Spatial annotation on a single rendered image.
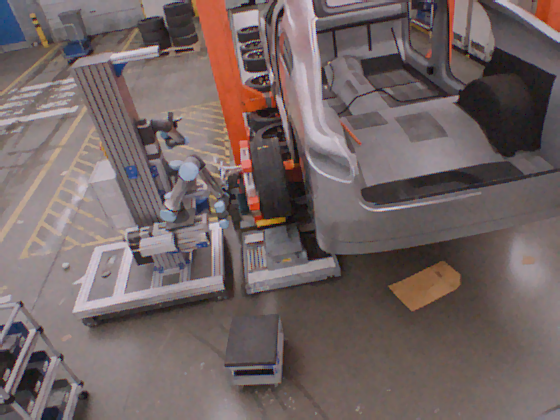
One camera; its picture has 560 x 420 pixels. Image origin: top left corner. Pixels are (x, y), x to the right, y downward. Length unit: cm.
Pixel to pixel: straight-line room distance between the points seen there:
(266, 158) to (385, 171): 91
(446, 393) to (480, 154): 173
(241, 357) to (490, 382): 162
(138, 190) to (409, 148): 212
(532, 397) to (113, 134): 324
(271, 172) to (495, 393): 210
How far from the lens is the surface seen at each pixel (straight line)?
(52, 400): 353
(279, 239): 385
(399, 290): 363
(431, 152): 349
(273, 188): 322
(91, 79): 314
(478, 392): 319
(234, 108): 368
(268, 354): 291
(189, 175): 291
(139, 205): 353
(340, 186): 240
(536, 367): 339
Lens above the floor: 268
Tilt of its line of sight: 36 degrees down
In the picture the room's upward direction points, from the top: 10 degrees counter-clockwise
